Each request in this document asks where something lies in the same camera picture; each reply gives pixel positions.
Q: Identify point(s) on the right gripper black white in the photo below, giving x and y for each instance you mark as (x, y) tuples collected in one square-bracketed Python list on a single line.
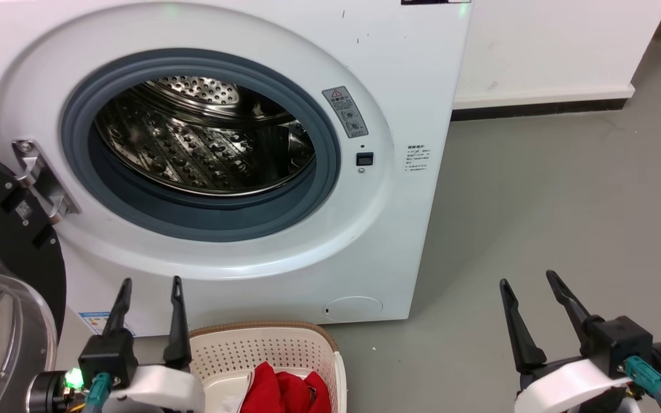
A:
[(571, 384)]

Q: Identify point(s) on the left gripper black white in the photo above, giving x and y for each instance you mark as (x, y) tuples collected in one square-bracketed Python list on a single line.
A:
[(158, 390)]

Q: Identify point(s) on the red cloth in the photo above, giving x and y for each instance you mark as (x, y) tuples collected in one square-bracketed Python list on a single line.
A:
[(284, 396)]

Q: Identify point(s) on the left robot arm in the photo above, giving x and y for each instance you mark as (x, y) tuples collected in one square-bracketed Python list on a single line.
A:
[(46, 393)]

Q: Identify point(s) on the cream perforated laundry basket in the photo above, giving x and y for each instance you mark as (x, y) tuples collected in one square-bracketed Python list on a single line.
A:
[(261, 350)]

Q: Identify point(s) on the stainless steel washing machine drum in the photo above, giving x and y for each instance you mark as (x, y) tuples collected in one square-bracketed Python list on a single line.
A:
[(193, 149)]

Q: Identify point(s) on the silver metal door hinge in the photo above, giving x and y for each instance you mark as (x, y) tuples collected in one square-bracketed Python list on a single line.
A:
[(43, 178)]

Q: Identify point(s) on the blue energy label sticker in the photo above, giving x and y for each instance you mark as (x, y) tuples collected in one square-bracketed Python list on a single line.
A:
[(92, 321)]

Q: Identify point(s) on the grey rubber door gasket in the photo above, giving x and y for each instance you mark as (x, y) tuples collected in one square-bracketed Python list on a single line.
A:
[(193, 221)]

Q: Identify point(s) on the round white filter cover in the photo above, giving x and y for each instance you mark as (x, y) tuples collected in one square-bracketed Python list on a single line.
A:
[(353, 309)]

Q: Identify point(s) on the white front-load washing machine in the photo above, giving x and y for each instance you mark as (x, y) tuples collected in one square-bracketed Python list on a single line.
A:
[(411, 86)]

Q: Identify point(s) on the grey warning triangle sticker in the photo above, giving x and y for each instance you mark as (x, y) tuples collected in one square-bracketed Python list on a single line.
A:
[(345, 112)]

